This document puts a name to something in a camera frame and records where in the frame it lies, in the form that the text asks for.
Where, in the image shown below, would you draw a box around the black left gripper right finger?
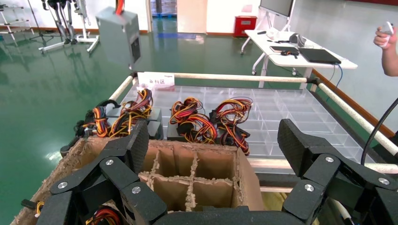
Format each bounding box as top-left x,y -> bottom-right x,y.
276,118 -> 398,225

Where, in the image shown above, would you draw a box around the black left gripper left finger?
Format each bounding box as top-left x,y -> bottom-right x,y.
36,119 -> 168,225

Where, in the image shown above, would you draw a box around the silver grey power supply box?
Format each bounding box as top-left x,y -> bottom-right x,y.
95,0 -> 142,70

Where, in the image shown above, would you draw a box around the white handheld device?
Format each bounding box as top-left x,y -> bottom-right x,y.
380,21 -> 395,48

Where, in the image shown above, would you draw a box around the person forearm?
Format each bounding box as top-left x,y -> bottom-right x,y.
382,43 -> 398,77

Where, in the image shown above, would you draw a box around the person hand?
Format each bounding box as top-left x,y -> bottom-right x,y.
373,26 -> 398,50

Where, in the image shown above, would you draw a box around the brown divided cardboard box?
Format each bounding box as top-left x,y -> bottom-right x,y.
11,136 -> 265,225

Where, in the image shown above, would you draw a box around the clear plastic compartment tray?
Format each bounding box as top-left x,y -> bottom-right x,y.
119,86 -> 377,165

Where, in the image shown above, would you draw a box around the white printed label sign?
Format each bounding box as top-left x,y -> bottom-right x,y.
137,72 -> 176,90

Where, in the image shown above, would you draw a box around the black laptop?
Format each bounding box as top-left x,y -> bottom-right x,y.
298,47 -> 342,65

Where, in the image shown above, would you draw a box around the white desk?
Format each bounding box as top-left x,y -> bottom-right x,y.
241,29 -> 358,89

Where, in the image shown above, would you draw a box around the black tablet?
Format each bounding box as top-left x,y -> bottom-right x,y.
269,45 -> 300,53

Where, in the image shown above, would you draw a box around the white wheeled stand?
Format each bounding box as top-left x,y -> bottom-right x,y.
38,0 -> 100,53

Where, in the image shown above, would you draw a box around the grey robot legs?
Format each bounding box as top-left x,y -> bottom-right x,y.
42,0 -> 77,44

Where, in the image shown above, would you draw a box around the red cabinet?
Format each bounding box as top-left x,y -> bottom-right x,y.
234,15 -> 258,38

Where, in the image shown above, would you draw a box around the beige door panel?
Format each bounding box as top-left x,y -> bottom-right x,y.
177,0 -> 208,34

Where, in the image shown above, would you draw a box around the dark flat monitor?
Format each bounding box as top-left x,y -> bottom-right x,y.
260,0 -> 295,18

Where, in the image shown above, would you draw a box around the white cable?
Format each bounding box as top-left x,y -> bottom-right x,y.
329,198 -> 355,225

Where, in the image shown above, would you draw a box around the power supply with colored cables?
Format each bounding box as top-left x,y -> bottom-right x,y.
210,97 -> 253,156
21,198 -> 46,218
85,208 -> 122,225
166,97 -> 218,145
108,88 -> 164,140

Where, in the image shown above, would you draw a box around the power supply with black cables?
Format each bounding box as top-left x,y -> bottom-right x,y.
60,99 -> 122,158

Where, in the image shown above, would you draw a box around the black cable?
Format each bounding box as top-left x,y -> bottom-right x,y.
360,97 -> 398,166

